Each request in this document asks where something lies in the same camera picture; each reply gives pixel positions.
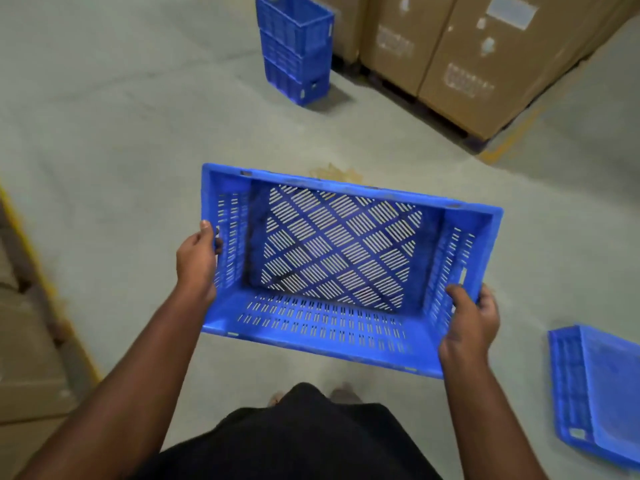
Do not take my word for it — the person's left hand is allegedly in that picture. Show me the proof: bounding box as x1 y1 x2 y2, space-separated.
175 220 224 303

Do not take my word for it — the person's right hand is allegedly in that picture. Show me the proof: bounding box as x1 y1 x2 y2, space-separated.
438 283 501 366

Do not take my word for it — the blue perforated plastic crate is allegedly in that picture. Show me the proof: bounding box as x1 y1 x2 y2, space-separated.
200 163 504 380

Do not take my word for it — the person's right forearm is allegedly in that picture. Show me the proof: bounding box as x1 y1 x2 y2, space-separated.
439 345 551 480

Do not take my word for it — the person's left forearm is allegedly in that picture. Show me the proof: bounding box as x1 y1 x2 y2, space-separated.
14 287 217 480

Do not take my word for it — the person's right foot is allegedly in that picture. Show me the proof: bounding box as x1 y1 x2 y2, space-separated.
329 384 363 404

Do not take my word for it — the blue stacked plastic crate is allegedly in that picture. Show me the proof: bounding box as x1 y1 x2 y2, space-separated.
263 55 331 107
255 0 335 58
259 30 334 81

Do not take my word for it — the blue plastic crate on side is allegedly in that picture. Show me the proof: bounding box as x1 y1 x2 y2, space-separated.
548 324 640 470

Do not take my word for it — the dark wooden pallet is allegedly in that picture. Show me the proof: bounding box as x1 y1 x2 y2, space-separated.
332 54 506 151

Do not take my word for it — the person's black clothing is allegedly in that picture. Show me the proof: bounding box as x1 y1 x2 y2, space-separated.
134 383 444 480

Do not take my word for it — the large labelled cardboard box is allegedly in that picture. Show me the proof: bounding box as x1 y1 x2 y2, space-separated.
418 0 627 141

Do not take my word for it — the white paper label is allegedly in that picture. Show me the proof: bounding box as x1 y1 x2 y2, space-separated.
485 0 539 31

